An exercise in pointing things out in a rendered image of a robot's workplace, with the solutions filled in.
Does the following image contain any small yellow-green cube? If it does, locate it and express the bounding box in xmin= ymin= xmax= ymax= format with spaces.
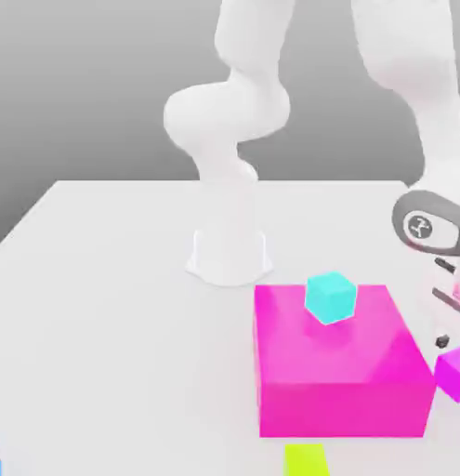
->
xmin=283 ymin=443 xmax=331 ymax=476

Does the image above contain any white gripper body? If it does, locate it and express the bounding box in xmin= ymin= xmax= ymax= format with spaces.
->
xmin=429 ymin=273 xmax=460 ymax=337

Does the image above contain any small magenta cube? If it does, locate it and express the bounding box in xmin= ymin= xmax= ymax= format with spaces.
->
xmin=434 ymin=346 xmax=460 ymax=403

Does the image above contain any large pink box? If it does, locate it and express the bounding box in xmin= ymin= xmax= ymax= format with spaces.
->
xmin=254 ymin=284 xmax=438 ymax=439

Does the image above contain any small cyan cube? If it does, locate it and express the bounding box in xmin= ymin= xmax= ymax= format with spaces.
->
xmin=304 ymin=271 xmax=358 ymax=326

